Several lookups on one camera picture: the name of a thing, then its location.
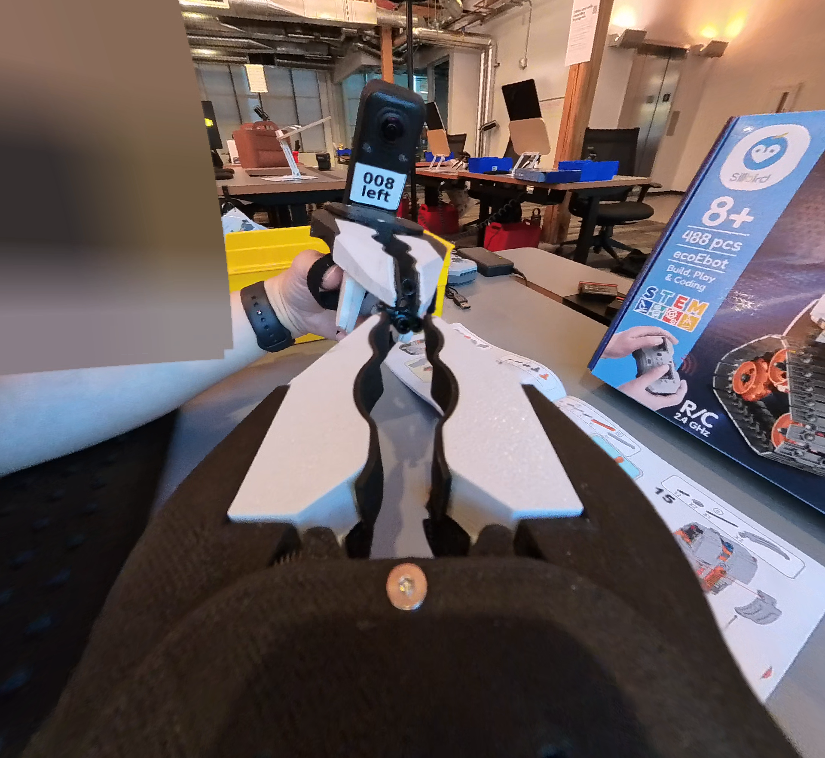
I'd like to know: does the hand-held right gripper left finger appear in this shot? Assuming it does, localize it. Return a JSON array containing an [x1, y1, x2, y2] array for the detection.
[[226, 313, 388, 545]]

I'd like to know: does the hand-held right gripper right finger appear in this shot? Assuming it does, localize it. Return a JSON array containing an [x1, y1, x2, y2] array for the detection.
[[422, 316, 585, 545]]

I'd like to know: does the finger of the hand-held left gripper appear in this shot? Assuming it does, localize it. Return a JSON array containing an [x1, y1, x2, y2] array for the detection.
[[406, 235, 450, 315], [330, 218, 403, 309]]

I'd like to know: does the black toy connector piece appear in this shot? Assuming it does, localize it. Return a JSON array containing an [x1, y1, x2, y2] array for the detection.
[[385, 302, 426, 339]]

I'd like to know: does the person's left forearm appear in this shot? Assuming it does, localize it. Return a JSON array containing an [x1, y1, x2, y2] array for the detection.
[[0, 310, 255, 478]]

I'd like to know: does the grey desk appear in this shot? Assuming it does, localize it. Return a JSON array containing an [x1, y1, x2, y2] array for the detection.
[[493, 246, 636, 326], [155, 275, 825, 758]]

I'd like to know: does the wooden top desk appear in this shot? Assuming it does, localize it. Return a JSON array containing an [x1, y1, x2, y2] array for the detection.
[[219, 165, 352, 227], [414, 164, 653, 264]]

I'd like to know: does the person's left hand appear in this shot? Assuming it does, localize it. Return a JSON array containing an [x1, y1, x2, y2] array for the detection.
[[266, 251, 352, 341]]

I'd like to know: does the red bag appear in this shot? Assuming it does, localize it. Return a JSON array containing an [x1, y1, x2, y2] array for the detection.
[[416, 202, 460, 237], [482, 219, 544, 251]]

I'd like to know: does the black power adapter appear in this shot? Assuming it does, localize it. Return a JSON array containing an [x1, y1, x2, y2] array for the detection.
[[454, 247, 515, 277]]

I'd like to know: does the yellow plastic bin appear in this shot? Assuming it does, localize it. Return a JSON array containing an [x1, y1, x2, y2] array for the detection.
[[224, 226, 455, 346]]

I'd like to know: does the black wristband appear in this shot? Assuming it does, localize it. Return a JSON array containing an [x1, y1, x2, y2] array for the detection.
[[240, 281, 296, 353]]

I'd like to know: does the brown bag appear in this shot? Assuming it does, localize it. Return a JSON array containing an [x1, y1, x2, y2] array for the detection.
[[231, 121, 292, 170]]

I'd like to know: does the black office chair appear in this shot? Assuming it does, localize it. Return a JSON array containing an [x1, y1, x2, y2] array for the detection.
[[566, 126, 665, 272]]

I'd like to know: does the open instruction booklet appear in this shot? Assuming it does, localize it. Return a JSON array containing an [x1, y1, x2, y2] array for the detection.
[[383, 321, 825, 704]]

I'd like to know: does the white paper notice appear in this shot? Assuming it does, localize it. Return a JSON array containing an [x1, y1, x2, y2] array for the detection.
[[564, 0, 605, 67]]

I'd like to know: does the robot kit box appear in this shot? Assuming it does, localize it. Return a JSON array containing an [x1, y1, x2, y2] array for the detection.
[[588, 110, 825, 514]]

